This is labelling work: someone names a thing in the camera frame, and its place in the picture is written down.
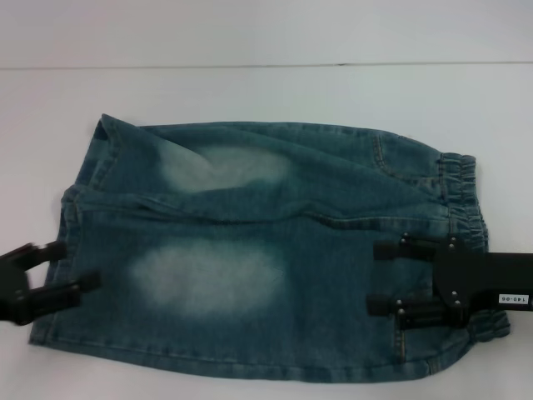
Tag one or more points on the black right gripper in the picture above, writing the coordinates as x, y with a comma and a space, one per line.
479, 283

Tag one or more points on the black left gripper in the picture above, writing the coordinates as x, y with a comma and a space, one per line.
12, 287

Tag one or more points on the blue denim shorts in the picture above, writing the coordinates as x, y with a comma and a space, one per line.
250, 200

